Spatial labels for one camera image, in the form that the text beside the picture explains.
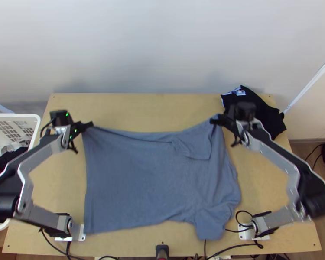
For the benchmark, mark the white wall conduit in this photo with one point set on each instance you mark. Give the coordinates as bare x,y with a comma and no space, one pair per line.
311,81

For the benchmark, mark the dark t-shirt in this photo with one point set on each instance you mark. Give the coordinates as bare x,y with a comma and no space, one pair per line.
268,113

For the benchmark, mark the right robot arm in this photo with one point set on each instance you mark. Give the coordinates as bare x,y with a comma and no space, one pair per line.
276,154

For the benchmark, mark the blue t-shirt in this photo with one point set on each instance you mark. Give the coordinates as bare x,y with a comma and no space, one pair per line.
157,176

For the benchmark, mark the heap of clothes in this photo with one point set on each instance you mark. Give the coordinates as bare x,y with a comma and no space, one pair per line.
5,159

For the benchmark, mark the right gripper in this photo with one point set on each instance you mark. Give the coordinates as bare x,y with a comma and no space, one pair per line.
227,122

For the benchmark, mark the white laundry basket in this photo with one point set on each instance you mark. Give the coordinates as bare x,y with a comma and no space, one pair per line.
29,122

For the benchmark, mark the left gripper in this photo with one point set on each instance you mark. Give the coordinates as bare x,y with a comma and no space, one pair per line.
77,130

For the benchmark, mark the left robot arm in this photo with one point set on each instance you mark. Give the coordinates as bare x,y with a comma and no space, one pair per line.
38,154

